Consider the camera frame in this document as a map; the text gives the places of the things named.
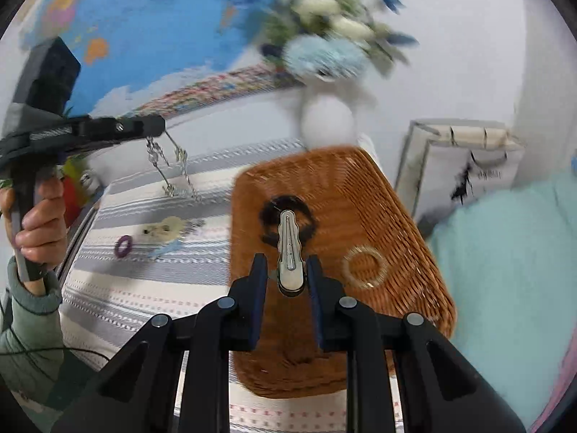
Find silver chain necklace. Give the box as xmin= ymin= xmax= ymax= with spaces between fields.
xmin=144 ymin=131 xmax=201 ymax=201

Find blue white flower bouquet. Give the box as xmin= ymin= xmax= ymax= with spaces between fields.
xmin=259 ymin=0 xmax=420 ymax=84

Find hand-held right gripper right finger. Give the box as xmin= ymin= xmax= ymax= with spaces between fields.
xmin=307 ymin=255 xmax=528 ymax=433

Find clear ring bracelet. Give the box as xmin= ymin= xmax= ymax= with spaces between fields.
xmin=342 ymin=244 xmax=388 ymax=289

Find brown wicker basket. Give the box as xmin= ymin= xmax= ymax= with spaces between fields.
xmin=229 ymin=144 xmax=457 ymax=400

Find world map wall poster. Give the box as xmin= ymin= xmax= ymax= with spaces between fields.
xmin=18 ymin=0 xmax=316 ymax=118

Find teal blanket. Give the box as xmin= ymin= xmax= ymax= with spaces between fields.
xmin=426 ymin=176 xmax=577 ymax=429

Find silver cream hair clip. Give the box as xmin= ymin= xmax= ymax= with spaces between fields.
xmin=276 ymin=210 xmax=307 ymax=297

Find person's left hand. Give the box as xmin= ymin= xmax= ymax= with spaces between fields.
xmin=0 ymin=178 xmax=68 ymax=283

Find yellow clear bead bracelet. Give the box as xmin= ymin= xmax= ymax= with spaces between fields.
xmin=143 ymin=216 xmax=204 ymax=242

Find black hair scrunchie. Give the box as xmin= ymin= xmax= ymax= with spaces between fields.
xmin=259 ymin=195 xmax=317 ymax=248

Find white paper bag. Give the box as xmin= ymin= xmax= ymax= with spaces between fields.
xmin=396 ymin=119 xmax=526 ymax=231

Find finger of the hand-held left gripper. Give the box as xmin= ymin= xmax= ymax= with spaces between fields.
xmin=88 ymin=115 xmax=167 ymax=145

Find thin black cable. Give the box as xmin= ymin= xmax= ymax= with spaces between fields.
xmin=0 ymin=298 xmax=111 ymax=371

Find person's left forearm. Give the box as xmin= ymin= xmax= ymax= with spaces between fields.
xmin=0 ymin=257 xmax=64 ymax=398

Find colourful toy figures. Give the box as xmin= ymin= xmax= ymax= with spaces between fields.
xmin=61 ymin=156 xmax=102 ymax=228

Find white vase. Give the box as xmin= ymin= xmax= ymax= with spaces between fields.
xmin=300 ymin=92 xmax=355 ymax=152

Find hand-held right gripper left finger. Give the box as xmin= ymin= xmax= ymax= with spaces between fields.
xmin=52 ymin=253 xmax=271 ymax=433

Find striped woven mat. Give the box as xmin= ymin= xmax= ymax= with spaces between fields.
xmin=58 ymin=137 xmax=406 ymax=433

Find light blue hair clip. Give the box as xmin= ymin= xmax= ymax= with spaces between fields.
xmin=151 ymin=238 xmax=185 ymax=260

